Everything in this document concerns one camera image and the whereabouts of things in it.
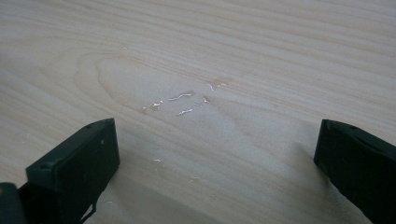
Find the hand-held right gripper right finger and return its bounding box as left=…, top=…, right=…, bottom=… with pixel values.
left=313, top=119, right=396, bottom=224

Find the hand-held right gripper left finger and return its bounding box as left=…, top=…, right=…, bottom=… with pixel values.
left=18, top=118, right=120, bottom=224

